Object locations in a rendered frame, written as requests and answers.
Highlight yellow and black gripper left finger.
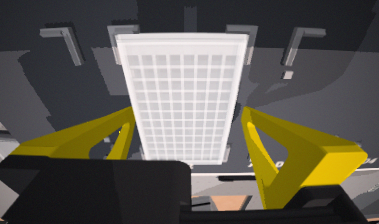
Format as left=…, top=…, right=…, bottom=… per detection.
left=9, top=106, right=136, bottom=159

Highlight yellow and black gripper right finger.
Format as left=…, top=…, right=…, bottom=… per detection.
left=241, top=106, right=368, bottom=209

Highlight black flat square pad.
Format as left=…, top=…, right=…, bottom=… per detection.
left=218, top=175, right=256, bottom=182

